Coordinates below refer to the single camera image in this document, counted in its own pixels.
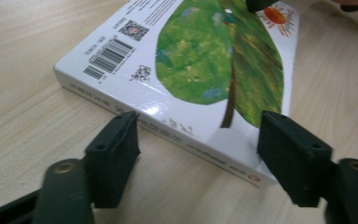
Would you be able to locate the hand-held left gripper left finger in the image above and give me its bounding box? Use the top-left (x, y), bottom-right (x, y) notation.
top-left (32, 111), bottom-right (141, 224)

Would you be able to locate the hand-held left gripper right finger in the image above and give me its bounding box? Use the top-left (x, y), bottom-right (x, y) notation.
top-left (256, 110), bottom-right (358, 224)

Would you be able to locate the white caterpillar picture book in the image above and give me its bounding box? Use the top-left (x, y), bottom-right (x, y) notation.
top-left (53, 0), bottom-right (301, 189)

